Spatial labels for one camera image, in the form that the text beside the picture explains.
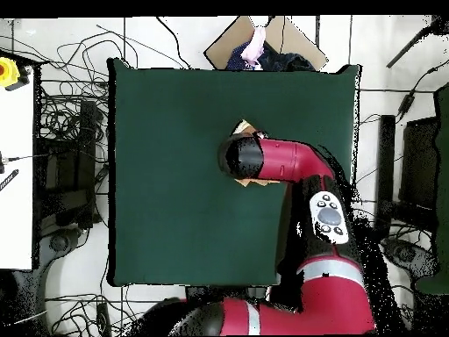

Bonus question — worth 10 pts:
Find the tan terry towel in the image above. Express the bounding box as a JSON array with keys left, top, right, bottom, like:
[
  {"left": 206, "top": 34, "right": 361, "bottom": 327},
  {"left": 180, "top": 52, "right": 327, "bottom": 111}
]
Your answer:
[{"left": 229, "top": 118, "right": 282, "bottom": 189}]

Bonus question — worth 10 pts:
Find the black flat panel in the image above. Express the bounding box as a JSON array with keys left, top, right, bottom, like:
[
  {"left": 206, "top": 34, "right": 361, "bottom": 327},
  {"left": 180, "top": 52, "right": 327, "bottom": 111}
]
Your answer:
[{"left": 398, "top": 117, "right": 440, "bottom": 212}]

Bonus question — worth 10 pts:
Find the dark green table cloth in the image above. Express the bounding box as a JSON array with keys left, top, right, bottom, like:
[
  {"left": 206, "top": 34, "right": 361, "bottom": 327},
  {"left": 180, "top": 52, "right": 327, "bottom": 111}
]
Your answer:
[{"left": 106, "top": 57, "right": 362, "bottom": 288}]

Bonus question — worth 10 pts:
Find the blue dotted garment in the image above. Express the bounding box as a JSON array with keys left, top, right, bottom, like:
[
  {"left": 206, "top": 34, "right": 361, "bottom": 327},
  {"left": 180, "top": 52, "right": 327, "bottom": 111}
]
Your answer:
[{"left": 225, "top": 41, "right": 253, "bottom": 71}]

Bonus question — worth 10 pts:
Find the dark navy garment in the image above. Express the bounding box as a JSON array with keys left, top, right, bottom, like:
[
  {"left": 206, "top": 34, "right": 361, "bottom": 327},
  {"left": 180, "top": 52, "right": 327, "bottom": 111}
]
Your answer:
[{"left": 257, "top": 40, "right": 317, "bottom": 72}]

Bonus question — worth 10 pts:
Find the brown cardboard box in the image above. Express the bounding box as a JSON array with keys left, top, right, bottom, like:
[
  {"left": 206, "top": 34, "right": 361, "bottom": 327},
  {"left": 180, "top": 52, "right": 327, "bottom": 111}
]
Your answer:
[{"left": 203, "top": 15, "right": 329, "bottom": 72}]

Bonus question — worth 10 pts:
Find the pink garment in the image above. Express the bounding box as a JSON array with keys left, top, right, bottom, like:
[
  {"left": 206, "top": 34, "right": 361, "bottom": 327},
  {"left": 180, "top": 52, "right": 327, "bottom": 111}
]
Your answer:
[{"left": 240, "top": 25, "right": 267, "bottom": 68}]

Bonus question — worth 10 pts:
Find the black equipment rack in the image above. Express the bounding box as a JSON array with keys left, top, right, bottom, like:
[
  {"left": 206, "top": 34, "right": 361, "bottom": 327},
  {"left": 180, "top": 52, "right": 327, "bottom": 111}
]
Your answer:
[{"left": 34, "top": 99, "right": 100, "bottom": 229}]

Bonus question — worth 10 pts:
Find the grey wheeled stand base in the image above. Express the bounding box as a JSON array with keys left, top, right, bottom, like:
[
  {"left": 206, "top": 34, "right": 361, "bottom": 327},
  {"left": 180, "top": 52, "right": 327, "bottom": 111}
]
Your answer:
[
  {"left": 381, "top": 237, "right": 439, "bottom": 282},
  {"left": 13, "top": 226, "right": 83, "bottom": 337}
]

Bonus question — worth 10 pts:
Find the black power strip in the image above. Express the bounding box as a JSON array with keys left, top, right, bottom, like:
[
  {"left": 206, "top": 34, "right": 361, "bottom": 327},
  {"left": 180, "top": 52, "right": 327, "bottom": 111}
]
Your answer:
[{"left": 96, "top": 301, "right": 111, "bottom": 336}]

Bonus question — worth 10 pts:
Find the black power adapter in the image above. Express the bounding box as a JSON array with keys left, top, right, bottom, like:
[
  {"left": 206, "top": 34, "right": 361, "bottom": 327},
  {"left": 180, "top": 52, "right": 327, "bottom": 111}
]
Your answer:
[{"left": 396, "top": 91, "right": 417, "bottom": 118}]

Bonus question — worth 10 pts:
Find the white desk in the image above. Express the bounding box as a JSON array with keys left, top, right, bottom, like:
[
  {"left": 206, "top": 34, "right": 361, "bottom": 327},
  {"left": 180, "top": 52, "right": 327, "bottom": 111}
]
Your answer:
[{"left": 0, "top": 66, "right": 35, "bottom": 271}]

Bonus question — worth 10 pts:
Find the green fabric sheet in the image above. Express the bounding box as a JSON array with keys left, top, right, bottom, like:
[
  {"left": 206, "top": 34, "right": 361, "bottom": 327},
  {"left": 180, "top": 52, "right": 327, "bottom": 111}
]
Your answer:
[{"left": 415, "top": 82, "right": 449, "bottom": 296}]

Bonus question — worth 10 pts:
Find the black tripod leg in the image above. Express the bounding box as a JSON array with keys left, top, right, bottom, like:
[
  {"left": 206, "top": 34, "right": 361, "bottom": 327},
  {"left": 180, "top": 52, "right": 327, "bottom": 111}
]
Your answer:
[{"left": 385, "top": 15, "right": 449, "bottom": 69}]

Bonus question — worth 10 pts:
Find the yellow emergency stop button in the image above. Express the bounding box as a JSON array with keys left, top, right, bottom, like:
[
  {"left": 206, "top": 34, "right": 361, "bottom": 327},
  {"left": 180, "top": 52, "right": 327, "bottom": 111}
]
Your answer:
[{"left": 0, "top": 56, "right": 21, "bottom": 89}]

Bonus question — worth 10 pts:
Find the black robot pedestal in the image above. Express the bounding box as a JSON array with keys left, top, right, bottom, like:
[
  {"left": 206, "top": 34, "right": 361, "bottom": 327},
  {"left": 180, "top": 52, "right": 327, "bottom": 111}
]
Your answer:
[{"left": 184, "top": 285, "right": 271, "bottom": 301}]

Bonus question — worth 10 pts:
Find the black metal post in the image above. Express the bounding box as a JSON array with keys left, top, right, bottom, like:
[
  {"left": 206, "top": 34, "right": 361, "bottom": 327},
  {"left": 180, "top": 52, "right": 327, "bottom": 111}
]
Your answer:
[{"left": 374, "top": 114, "right": 396, "bottom": 240}]

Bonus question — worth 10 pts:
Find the black cable tangle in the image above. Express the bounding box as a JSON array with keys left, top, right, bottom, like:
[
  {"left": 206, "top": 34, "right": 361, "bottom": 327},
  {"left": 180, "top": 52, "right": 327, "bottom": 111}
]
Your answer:
[
  {"left": 353, "top": 199, "right": 422, "bottom": 317},
  {"left": 36, "top": 24, "right": 141, "bottom": 148}
]

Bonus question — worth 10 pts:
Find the black ribbed strap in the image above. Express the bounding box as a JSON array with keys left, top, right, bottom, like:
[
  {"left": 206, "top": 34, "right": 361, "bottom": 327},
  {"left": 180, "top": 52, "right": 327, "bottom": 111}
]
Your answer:
[{"left": 0, "top": 168, "right": 20, "bottom": 192}]

